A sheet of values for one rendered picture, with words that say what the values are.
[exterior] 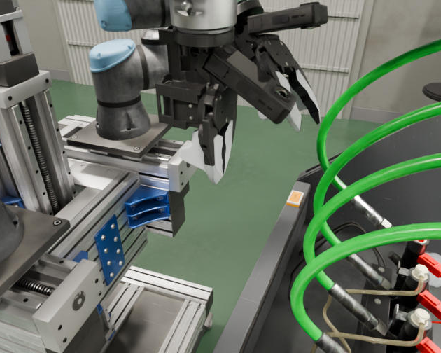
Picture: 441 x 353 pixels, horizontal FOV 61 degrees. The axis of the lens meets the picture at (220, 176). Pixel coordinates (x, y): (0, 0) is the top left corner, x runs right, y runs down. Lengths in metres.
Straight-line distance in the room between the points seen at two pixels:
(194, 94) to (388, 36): 3.17
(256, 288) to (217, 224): 1.59
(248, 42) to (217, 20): 0.20
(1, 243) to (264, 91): 0.51
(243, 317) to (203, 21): 0.48
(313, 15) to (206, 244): 1.75
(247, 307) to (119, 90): 0.61
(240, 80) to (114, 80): 0.59
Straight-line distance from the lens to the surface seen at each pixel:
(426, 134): 0.92
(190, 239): 2.21
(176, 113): 0.48
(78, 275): 0.74
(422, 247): 0.67
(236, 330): 0.68
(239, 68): 0.44
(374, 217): 0.65
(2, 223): 0.74
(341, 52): 3.55
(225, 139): 0.51
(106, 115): 1.03
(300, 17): 0.57
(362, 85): 0.55
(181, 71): 0.47
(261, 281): 0.74
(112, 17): 0.69
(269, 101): 0.44
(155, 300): 1.67
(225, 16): 0.43
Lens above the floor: 1.51
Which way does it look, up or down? 34 degrees down
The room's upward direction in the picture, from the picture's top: straight up
